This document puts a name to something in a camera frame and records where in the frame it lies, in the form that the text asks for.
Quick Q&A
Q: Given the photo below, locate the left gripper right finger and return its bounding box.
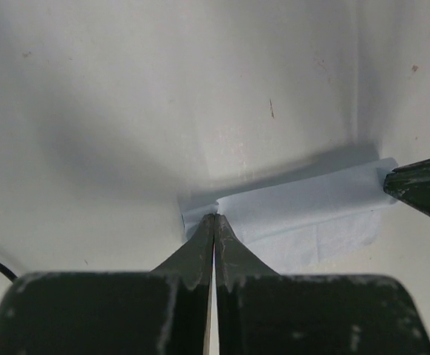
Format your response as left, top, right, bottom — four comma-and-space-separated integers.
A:
213, 214, 430, 354

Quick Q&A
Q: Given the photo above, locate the light blue cleaning cloth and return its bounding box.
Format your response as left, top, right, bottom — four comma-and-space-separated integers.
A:
181, 158, 397, 274

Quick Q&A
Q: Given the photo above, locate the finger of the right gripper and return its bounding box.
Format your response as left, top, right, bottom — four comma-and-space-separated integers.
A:
383, 159, 430, 217

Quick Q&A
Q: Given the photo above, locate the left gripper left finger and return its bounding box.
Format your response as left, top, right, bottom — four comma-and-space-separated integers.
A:
0, 214, 215, 354

